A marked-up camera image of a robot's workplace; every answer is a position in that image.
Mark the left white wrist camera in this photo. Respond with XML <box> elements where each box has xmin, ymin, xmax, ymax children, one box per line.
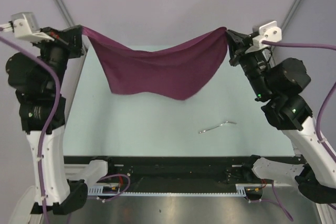
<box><xmin>1</xmin><ymin>12</ymin><xmax>54</xmax><ymax>44</ymax></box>

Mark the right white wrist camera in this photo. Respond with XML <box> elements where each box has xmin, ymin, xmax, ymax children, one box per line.
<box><xmin>253</xmin><ymin>20</ymin><xmax>282</xmax><ymax>50</ymax></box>

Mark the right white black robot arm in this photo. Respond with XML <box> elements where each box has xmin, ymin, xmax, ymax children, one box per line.
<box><xmin>226</xmin><ymin>28</ymin><xmax>335</xmax><ymax>204</ymax></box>

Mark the silver metal fork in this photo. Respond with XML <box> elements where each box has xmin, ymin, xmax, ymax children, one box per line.
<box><xmin>198</xmin><ymin>121</ymin><xmax>237</xmax><ymax>134</ymax></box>

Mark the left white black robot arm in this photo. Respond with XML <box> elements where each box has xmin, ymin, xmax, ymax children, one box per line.
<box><xmin>5</xmin><ymin>26</ymin><xmax>116</xmax><ymax>215</ymax></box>

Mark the aluminium rail frame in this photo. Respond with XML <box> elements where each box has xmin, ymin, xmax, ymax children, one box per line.
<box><xmin>65</xmin><ymin>164</ymin><xmax>88</xmax><ymax>183</ymax></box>

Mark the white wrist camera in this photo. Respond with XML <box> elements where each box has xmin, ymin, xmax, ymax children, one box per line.
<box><xmin>1</xmin><ymin>12</ymin><xmax>54</xmax><ymax>44</ymax></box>
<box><xmin>253</xmin><ymin>20</ymin><xmax>282</xmax><ymax>50</ymax></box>

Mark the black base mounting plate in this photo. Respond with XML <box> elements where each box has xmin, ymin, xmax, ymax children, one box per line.
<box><xmin>62</xmin><ymin>155</ymin><xmax>276</xmax><ymax>193</ymax></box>

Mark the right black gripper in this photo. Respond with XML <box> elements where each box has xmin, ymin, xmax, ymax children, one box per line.
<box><xmin>224</xmin><ymin>29</ymin><xmax>271</xmax><ymax>99</ymax></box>

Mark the light blue cable duct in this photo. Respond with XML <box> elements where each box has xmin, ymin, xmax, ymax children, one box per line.
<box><xmin>88</xmin><ymin>184</ymin><xmax>264</xmax><ymax>200</ymax></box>

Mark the purple cloth napkin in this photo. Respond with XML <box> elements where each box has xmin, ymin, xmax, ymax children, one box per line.
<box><xmin>82</xmin><ymin>27</ymin><xmax>227</xmax><ymax>100</ymax></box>

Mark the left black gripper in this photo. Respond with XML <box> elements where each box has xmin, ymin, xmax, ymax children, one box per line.
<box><xmin>32</xmin><ymin>24</ymin><xmax>85</xmax><ymax>91</ymax></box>

